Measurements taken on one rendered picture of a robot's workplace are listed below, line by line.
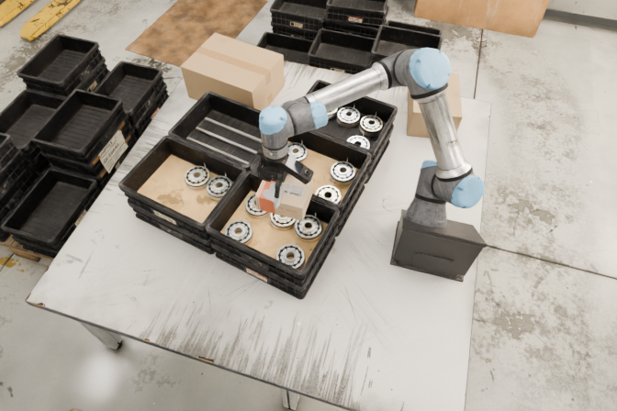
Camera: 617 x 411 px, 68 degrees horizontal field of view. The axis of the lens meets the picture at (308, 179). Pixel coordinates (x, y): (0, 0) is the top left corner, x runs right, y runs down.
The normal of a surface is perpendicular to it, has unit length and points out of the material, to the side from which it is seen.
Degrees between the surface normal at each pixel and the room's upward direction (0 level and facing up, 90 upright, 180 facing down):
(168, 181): 0
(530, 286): 0
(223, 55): 0
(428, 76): 45
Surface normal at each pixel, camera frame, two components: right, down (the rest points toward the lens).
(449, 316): 0.00, -0.60
